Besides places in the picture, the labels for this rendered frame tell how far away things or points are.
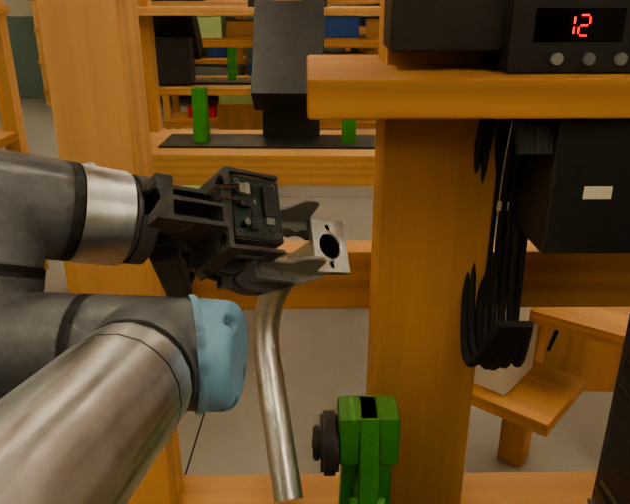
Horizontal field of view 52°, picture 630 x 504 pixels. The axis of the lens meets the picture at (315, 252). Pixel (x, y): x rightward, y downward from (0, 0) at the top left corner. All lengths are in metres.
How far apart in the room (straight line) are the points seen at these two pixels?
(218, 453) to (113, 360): 2.24
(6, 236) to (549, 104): 0.50
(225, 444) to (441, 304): 1.84
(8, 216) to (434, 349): 0.59
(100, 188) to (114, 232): 0.03
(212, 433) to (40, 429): 2.40
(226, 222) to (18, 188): 0.15
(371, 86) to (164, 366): 0.38
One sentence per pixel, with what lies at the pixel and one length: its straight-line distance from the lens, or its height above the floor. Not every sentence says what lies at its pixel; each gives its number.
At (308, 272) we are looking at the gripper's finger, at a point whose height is 1.37.
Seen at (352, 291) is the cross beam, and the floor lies 1.21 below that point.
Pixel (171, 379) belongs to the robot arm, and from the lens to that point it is 0.36.
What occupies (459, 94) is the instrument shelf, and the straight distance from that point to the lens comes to 0.66.
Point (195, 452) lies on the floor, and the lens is 2.59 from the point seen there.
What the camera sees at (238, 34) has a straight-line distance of 7.48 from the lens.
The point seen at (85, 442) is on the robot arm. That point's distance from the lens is 0.28.
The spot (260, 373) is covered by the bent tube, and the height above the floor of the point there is 1.23.
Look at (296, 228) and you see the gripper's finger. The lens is 0.63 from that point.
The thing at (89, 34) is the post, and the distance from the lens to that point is 0.79.
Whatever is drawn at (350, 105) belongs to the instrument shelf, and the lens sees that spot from 0.64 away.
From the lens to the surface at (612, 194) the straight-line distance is 0.75.
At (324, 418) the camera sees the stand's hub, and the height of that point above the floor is 1.16.
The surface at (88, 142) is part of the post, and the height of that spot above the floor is 1.45.
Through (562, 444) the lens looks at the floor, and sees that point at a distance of 2.75.
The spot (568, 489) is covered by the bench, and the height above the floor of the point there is 0.88.
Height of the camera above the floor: 1.62
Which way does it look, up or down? 22 degrees down
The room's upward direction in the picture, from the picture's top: straight up
